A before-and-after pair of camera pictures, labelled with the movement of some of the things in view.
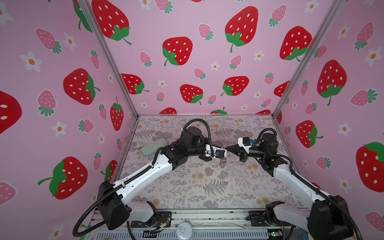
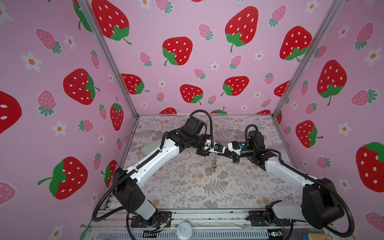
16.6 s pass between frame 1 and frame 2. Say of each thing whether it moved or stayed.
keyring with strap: moved
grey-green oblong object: stayed
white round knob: stayed
